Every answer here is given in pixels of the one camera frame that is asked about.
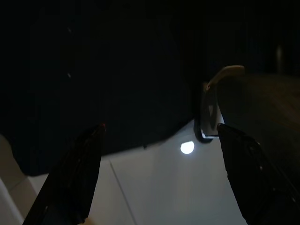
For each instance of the black floor mat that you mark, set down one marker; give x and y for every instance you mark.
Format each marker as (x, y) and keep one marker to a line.
(93, 70)

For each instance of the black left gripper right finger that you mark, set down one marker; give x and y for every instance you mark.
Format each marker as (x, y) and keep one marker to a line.
(257, 187)

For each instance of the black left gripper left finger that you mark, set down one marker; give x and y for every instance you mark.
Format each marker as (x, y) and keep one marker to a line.
(75, 178)

